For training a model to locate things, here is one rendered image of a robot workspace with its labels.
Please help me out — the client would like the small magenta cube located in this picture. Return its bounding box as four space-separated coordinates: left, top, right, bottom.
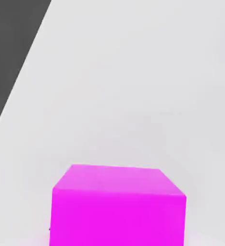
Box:
49 163 187 246

